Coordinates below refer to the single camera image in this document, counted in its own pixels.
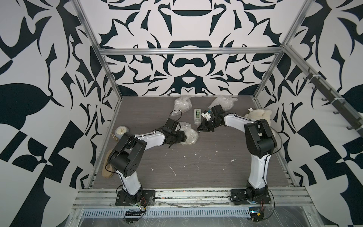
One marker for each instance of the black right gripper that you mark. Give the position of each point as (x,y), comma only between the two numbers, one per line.
(204,126)

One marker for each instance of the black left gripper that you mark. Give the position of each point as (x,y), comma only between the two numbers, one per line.
(181,136)

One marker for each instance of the bubble wrap sheet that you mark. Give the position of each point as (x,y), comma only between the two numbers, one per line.
(226,102)
(181,105)
(191,135)

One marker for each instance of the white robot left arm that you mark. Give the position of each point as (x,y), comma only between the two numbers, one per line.
(125,158)

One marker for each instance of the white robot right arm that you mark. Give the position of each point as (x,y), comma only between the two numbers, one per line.
(260,142)

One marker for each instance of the white teddy bear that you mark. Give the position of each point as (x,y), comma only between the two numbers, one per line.
(258,114)

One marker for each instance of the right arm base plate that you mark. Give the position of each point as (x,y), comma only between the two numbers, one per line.
(250,196)

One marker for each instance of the black wall hook rail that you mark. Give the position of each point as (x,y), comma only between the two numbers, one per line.
(341,105)

